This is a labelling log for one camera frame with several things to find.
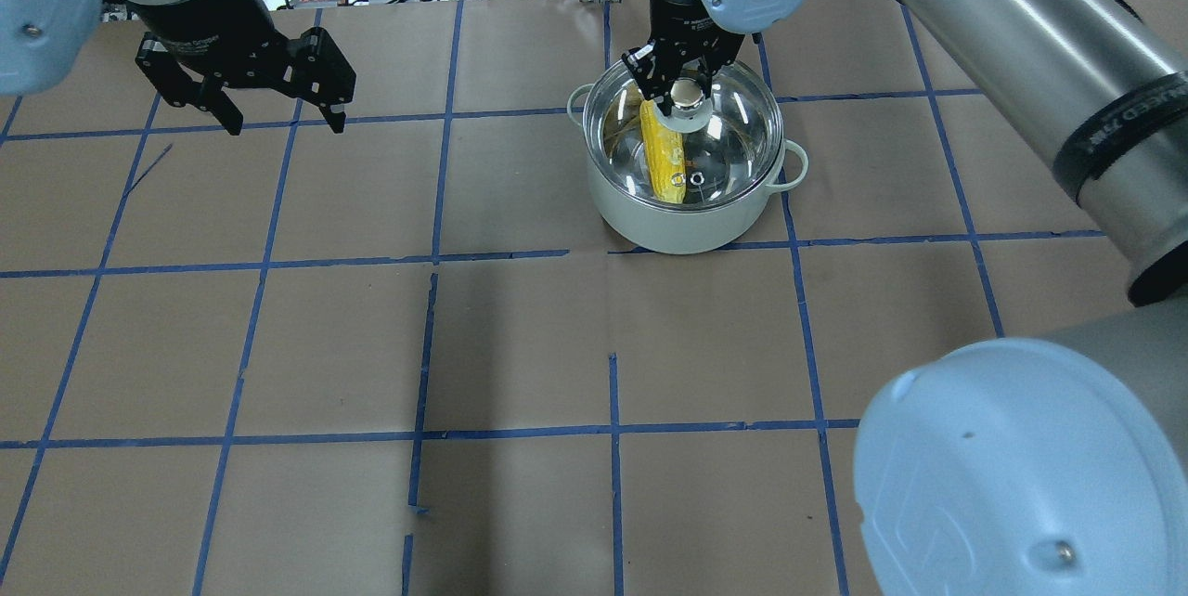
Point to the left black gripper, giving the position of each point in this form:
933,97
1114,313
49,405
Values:
202,13

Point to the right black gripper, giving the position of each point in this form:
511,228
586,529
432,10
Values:
676,20

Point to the yellow corn cob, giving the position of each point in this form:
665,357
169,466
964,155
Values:
664,154

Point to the glass pot lid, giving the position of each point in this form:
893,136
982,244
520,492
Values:
732,144

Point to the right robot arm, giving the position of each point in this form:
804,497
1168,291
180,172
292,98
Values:
1052,465

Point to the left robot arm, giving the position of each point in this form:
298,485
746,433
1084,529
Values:
41,39

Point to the brown paper table cover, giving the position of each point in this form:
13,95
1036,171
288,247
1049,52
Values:
413,359

